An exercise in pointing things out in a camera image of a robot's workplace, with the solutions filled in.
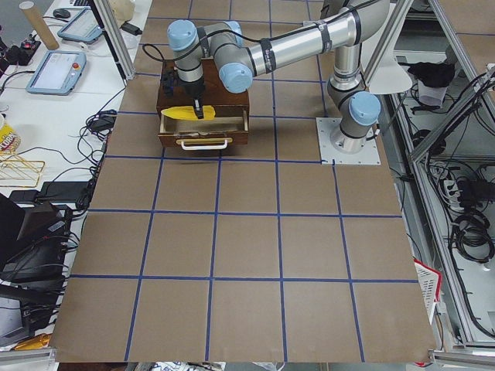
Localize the wooden drawer with white handle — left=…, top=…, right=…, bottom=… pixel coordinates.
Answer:
left=158, top=107, right=249, bottom=151

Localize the dark wooden drawer cabinet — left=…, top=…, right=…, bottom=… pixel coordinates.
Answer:
left=156, top=59, right=250, bottom=115

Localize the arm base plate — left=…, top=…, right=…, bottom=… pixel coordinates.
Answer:
left=316, top=117, right=381, bottom=166

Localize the black power adapter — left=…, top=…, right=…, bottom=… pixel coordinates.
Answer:
left=88, top=116, right=116, bottom=132

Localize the teach pendant tablet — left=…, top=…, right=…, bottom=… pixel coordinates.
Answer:
left=57, top=7, right=102, bottom=43
left=26, top=51, right=87, bottom=96

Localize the yellow corn cob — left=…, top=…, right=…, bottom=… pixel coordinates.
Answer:
left=161, top=105, right=216, bottom=121

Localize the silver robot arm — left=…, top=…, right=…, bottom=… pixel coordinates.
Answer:
left=167, top=1, right=390, bottom=154

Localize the cardboard tube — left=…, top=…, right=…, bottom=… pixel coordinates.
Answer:
left=19, top=1, right=60, bottom=50

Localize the black computer mouse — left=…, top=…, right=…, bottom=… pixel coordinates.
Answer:
left=53, top=8, right=71, bottom=19

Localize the red white plastic basket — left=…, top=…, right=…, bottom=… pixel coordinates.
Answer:
left=414, top=259, right=442, bottom=323

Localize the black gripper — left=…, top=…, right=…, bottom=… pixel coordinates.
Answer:
left=180, top=78, right=205, bottom=119

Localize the far teach pendant tablet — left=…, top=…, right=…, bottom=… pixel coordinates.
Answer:
left=57, top=7, right=102, bottom=43

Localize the gold wire rack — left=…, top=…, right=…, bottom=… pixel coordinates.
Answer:
left=0, top=151, right=46, bottom=188

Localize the near teach pendant tablet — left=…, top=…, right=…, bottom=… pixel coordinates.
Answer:
left=26, top=51, right=87, bottom=96

